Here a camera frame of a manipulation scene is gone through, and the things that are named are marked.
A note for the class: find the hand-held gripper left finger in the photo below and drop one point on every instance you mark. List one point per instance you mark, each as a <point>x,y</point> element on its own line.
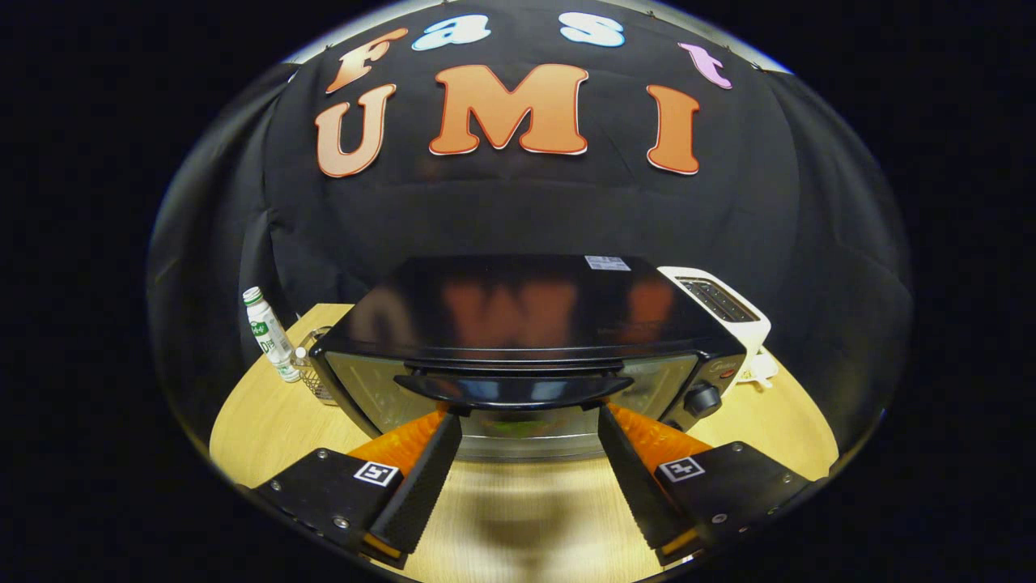
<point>425,494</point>

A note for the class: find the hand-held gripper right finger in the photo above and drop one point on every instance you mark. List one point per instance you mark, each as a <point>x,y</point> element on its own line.
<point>631,486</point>

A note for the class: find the black toaster oven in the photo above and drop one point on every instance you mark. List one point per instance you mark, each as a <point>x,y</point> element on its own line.
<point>526,324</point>

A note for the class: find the white pop-up toaster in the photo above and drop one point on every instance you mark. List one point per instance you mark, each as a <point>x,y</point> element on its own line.
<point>745,320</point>

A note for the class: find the white divided dish with beans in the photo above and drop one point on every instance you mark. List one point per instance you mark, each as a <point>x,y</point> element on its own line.
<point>761,371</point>

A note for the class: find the white bottle with green label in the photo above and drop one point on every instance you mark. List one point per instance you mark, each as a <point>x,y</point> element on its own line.
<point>271,336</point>

